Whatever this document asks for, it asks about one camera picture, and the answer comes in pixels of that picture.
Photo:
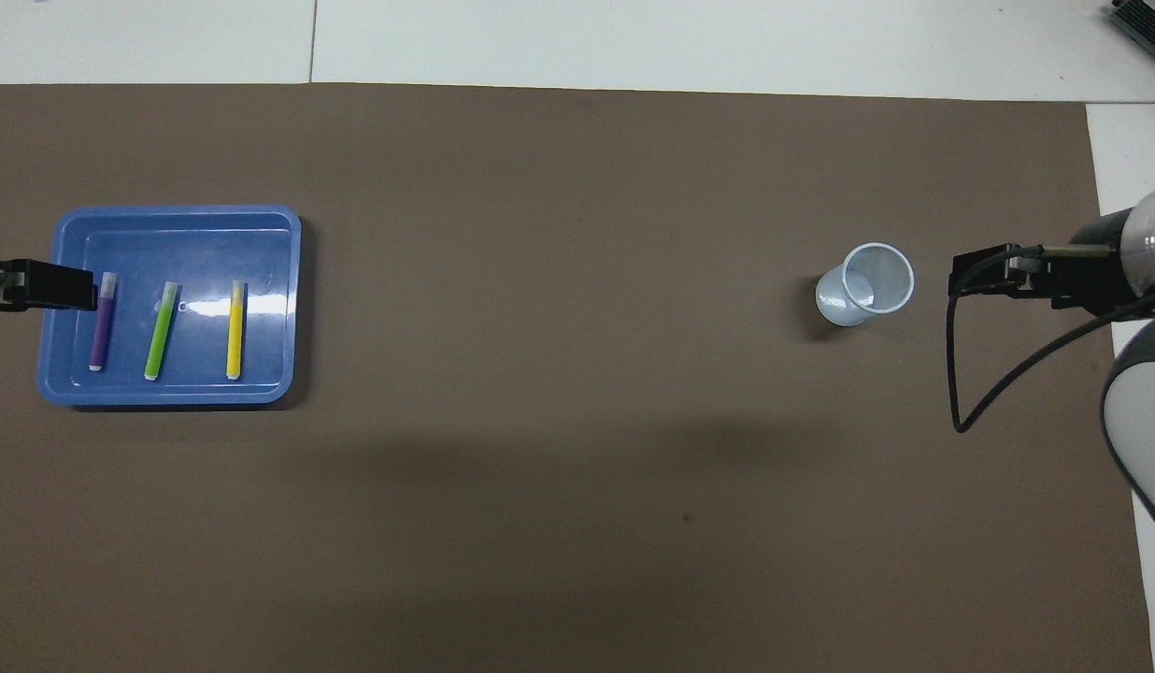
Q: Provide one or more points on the yellow pen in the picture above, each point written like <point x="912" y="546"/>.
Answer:
<point x="234" y="346"/>

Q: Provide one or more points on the purple pen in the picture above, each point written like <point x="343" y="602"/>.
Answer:
<point x="101" y="336"/>

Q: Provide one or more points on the green pen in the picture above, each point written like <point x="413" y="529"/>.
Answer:
<point x="159" y="341"/>

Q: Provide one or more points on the pale blue plastic cup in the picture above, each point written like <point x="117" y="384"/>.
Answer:
<point x="834" y="304"/>

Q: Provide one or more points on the grey ribbed device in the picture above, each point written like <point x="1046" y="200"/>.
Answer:
<point x="1147" y="23"/>

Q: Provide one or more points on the brown table mat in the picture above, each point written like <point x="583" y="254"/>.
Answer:
<point x="577" y="467"/>

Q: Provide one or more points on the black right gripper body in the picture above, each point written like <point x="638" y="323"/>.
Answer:
<point x="1091" y="280"/>

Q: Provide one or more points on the blue plastic tray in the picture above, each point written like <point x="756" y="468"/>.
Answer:
<point x="260" y="252"/>

